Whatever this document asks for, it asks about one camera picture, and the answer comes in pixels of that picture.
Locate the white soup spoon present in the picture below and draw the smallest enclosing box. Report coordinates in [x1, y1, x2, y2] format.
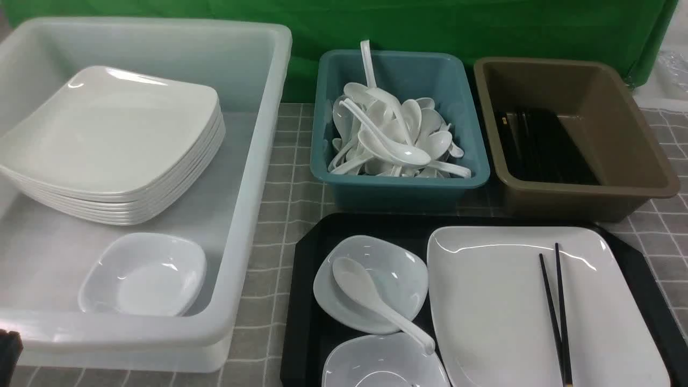
[332, 257, 436, 355]

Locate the white bowl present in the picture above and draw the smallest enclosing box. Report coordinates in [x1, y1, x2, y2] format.
[313, 235, 428, 335]
[77, 233, 207, 317]
[320, 332, 450, 386]

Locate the large white rice plate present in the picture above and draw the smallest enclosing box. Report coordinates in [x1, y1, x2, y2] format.
[427, 226, 671, 386]

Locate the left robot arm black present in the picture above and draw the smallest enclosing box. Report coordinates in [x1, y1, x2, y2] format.
[1, 329, 24, 386]

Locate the pile of white spoons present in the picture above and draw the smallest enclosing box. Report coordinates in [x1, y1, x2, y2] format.
[327, 40, 472, 178]

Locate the black serving tray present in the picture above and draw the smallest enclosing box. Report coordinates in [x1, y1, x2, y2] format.
[280, 213, 687, 386]

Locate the teal plastic bin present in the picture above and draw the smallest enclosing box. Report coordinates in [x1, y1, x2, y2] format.
[310, 49, 491, 213]

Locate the black chopsticks pile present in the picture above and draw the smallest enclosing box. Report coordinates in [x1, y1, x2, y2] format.
[494, 107, 600, 185]

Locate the white bowl in bin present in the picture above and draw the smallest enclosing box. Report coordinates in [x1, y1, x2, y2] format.
[77, 233, 207, 317]

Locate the brown plastic bin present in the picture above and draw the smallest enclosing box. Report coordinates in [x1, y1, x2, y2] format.
[474, 57, 680, 222]

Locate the stack of white square plates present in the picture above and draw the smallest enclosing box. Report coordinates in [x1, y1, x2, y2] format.
[2, 66, 226, 226]

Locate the large translucent white bin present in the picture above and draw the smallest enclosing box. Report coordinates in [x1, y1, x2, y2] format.
[2, 17, 292, 373]

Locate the grey checked tablecloth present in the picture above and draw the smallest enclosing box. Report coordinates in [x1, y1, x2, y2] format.
[11, 103, 686, 386]

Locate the green backdrop cloth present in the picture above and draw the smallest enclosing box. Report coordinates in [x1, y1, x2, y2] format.
[2, 1, 677, 102]

